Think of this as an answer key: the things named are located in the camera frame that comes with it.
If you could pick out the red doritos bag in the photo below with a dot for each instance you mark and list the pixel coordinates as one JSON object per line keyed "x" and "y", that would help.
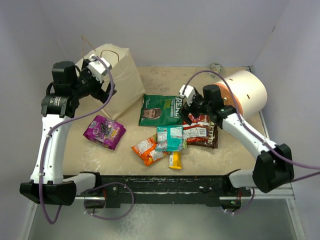
{"x": 198, "y": 131}

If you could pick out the teal snack packet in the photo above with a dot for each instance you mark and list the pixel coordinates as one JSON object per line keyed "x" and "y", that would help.
{"x": 170, "y": 138}

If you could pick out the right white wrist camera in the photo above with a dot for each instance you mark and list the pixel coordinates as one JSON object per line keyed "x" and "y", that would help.
{"x": 187, "y": 92}

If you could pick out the green chips bag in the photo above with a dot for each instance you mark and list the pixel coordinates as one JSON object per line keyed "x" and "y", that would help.
{"x": 160, "y": 110}

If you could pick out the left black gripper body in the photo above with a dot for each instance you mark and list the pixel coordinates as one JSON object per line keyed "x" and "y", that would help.
{"x": 87, "y": 84}

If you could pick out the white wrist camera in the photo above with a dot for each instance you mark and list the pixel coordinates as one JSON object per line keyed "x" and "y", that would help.
{"x": 187, "y": 92}
{"x": 97, "y": 67}

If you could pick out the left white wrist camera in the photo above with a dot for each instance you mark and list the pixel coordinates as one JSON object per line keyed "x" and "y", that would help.
{"x": 97, "y": 67}

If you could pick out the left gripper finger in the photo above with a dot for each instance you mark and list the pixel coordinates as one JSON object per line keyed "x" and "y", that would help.
{"x": 111, "y": 91}
{"x": 100, "y": 95}

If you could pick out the small tape roll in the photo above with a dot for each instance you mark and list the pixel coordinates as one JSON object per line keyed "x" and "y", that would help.
{"x": 217, "y": 68}

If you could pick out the yellow snack bar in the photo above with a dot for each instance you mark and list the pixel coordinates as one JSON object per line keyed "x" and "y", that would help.
{"x": 175, "y": 160}

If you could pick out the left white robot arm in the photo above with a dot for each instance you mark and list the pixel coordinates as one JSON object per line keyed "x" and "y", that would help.
{"x": 47, "y": 185}

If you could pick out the purple candy bag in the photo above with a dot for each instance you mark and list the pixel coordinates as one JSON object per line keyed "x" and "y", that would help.
{"x": 105, "y": 132}

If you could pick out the brown m&m's bag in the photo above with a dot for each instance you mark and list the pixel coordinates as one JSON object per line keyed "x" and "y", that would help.
{"x": 212, "y": 141}

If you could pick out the orange snack bag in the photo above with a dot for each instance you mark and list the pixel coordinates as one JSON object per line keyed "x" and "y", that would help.
{"x": 146, "y": 150}

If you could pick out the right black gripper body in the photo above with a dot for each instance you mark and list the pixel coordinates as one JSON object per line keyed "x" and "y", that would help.
{"x": 200, "y": 107}

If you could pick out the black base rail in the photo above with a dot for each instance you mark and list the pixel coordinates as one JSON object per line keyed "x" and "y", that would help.
{"x": 208, "y": 190}

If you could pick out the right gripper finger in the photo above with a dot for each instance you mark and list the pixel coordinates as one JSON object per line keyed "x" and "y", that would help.
{"x": 186, "y": 110}
{"x": 186, "y": 118}

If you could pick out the large cylindrical drum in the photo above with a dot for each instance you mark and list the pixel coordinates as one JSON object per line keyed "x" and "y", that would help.
{"x": 249, "y": 92}

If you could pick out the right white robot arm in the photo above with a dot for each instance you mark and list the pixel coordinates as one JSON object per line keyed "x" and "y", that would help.
{"x": 273, "y": 162}

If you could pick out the brown paper bag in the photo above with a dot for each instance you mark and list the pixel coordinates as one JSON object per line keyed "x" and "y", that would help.
{"x": 128, "y": 84}

